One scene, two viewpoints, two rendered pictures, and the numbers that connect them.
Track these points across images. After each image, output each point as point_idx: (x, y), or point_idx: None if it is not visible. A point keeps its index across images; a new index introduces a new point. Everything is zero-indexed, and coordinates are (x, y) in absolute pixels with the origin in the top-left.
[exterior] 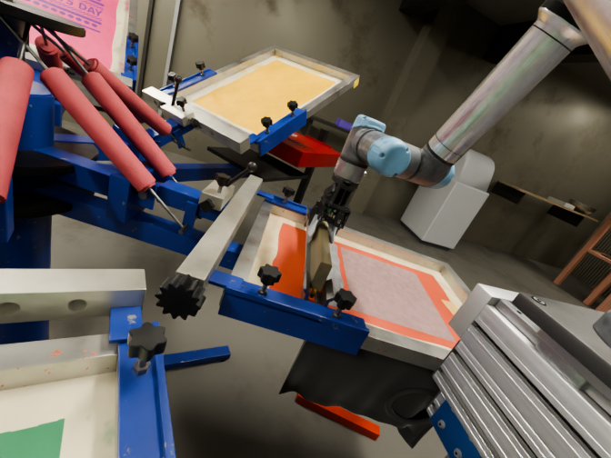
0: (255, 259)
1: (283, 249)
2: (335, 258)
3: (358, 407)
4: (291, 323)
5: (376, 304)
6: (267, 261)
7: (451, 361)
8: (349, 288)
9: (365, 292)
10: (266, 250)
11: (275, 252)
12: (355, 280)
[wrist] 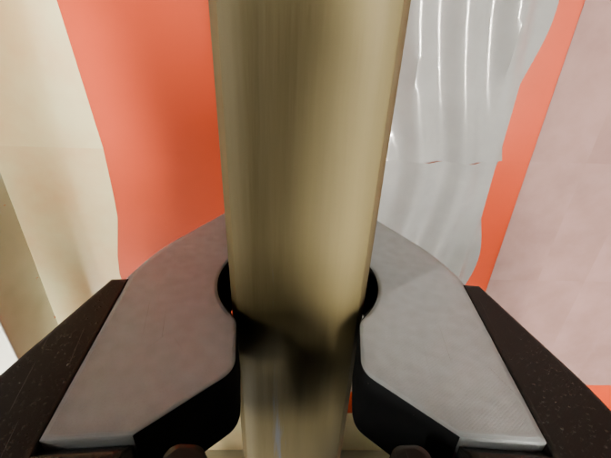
0: (45, 288)
1: (129, 117)
2: (508, 35)
3: None
4: None
5: (589, 328)
6: (98, 273)
7: None
8: (494, 283)
9: (581, 273)
10: (53, 187)
11: (102, 176)
12: (565, 205)
